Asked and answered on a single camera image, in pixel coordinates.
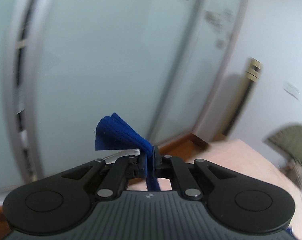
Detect blue beaded knit sweater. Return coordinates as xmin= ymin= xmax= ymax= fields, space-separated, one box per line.
xmin=95 ymin=113 xmax=161 ymax=191

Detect pink bed sheet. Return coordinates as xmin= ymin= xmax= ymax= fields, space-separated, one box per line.
xmin=126 ymin=138 xmax=302 ymax=240

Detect frosted glass wardrobe door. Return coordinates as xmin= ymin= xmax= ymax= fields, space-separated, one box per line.
xmin=0 ymin=0 xmax=243 ymax=193

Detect gold tower fan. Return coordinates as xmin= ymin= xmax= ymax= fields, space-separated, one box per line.
xmin=219 ymin=58 xmax=262 ymax=137

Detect olive green padded headboard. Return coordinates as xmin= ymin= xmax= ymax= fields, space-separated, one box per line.
xmin=267 ymin=124 xmax=302 ymax=164

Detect white wall socket pair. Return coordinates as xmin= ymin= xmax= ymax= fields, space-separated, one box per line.
xmin=283 ymin=81 xmax=300 ymax=100

